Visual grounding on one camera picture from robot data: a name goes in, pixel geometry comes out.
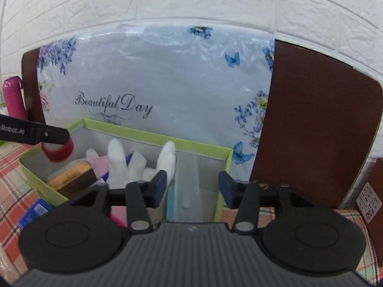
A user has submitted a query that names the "pink small box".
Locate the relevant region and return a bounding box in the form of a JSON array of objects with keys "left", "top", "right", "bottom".
[{"left": 110, "top": 209, "right": 129, "bottom": 228}]

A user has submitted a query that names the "floral printed board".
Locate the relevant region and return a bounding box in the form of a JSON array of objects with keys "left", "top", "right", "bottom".
[{"left": 36, "top": 24, "right": 275, "bottom": 183}]

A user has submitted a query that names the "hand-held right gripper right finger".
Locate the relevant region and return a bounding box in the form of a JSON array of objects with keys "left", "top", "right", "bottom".
[{"left": 218, "top": 171, "right": 316, "bottom": 234}]

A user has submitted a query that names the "red tape roll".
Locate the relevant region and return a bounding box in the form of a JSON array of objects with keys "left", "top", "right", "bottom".
[{"left": 41, "top": 138, "right": 74, "bottom": 162}]

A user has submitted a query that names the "plaid tablecloth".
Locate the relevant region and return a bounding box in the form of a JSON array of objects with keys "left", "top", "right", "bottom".
[{"left": 0, "top": 143, "right": 377, "bottom": 284}]

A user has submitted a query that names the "copper coloured box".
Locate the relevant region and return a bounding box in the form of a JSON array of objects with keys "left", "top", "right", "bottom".
[{"left": 47, "top": 159, "right": 98, "bottom": 198}]

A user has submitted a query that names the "pink bottle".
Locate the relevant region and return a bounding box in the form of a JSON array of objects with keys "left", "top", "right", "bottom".
[{"left": 2, "top": 76, "right": 28, "bottom": 121}]

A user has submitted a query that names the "white glove pink cuff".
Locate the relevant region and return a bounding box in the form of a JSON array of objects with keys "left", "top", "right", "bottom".
[
  {"left": 143, "top": 141, "right": 177, "bottom": 186},
  {"left": 106, "top": 139, "right": 148, "bottom": 189}
]

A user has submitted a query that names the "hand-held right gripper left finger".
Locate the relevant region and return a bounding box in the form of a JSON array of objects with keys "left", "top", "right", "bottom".
[{"left": 69, "top": 170, "right": 167, "bottom": 234}]

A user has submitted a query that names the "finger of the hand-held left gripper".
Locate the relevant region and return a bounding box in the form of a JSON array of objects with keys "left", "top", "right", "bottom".
[{"left": 30, "top": 121, "right": 71, "bottom": 145}]

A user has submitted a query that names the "small blue box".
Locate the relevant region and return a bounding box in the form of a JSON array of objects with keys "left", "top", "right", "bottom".
[{"left": 17, "top": 200, "right": 53, "bottom": 231}]

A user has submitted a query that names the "clear plastic package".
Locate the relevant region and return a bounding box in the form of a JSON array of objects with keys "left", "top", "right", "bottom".
[{"left": 175, "top": 152, "right": 223, "bottom": 222}]

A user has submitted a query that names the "green cardboard storage box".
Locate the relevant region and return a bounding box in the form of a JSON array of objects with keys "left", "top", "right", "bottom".
[{"left": 19, "top": 117, "right": 234, "bottom": 222}]

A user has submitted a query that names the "brown wooden chair back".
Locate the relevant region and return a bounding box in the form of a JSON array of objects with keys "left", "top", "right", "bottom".
[
  {"left": 22, "top": 49, "right": 47, "bottom": 124},
  {"left": 251, "top": 40, "right": 383, "bottom": 210}
]

